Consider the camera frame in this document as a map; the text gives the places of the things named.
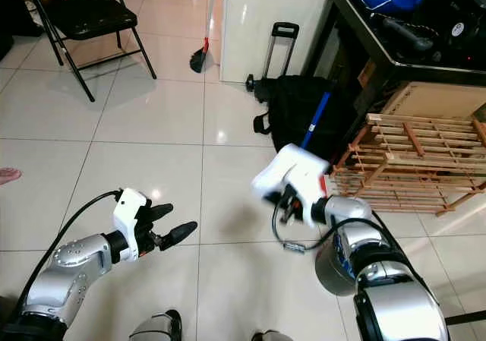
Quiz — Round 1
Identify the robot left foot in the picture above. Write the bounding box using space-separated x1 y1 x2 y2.
128 308 184 341

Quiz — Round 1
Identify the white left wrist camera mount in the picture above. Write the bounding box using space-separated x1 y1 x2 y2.
112 188 152 264

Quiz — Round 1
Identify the blue snack packet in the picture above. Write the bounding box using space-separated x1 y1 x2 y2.
341 248 359 279

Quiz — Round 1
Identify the black round rubbish bin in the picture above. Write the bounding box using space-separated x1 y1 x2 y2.
313 233 367 297

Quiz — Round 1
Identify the white paper tissue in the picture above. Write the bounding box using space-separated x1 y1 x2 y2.
250 143 305 207

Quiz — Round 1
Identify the person's bare foot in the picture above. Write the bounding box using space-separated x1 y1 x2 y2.
0 166 23 187

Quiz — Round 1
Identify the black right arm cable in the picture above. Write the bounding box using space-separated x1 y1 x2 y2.
270 198 388 255

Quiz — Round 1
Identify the black bag white round logo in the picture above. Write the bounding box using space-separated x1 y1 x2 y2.
378 0 486 68

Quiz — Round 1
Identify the wooden slatted shoe rack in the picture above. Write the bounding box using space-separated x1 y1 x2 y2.
330 112 486 217

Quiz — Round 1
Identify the black glass-top desk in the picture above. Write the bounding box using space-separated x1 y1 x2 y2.
317 0 486 131

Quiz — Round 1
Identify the black trolley bag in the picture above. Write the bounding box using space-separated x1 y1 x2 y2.
245 21 359 164

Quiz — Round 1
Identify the black red broom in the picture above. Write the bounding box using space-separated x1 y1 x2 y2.
189 0 218 74

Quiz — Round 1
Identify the red dustpan with blue handle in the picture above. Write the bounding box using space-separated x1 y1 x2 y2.
299 90 334 198

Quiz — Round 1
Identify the flat brown cardboard box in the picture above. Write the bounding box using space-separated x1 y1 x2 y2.
379 81 486 122

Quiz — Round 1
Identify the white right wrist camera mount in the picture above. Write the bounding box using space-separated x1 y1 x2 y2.
287 157 333 229

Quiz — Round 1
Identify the black folding chair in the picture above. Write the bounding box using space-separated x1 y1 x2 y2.
22 0 159 103

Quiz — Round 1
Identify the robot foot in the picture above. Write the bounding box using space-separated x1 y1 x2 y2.
128 308 184 341
250 329 294 341

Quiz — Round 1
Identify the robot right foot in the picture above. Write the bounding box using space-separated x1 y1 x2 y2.
250 329 294 341

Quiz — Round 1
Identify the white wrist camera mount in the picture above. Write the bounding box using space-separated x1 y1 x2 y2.
287 157 333 229
112 188 152 264

